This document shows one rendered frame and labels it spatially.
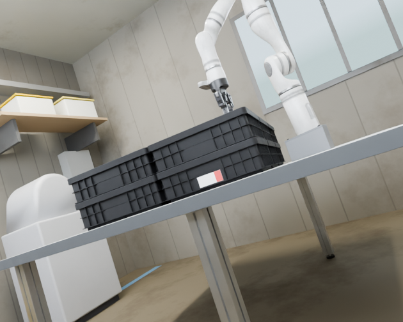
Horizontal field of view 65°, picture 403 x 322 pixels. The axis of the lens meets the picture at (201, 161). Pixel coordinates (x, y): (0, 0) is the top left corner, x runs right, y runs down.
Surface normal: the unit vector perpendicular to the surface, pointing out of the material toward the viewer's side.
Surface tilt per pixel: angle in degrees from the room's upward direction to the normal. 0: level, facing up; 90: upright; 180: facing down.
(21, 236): 90
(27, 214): 80
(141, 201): 90
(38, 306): 90
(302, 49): 90
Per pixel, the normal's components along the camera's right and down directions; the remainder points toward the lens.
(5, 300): 0.82, -0.33
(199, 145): -0.33, 0.02
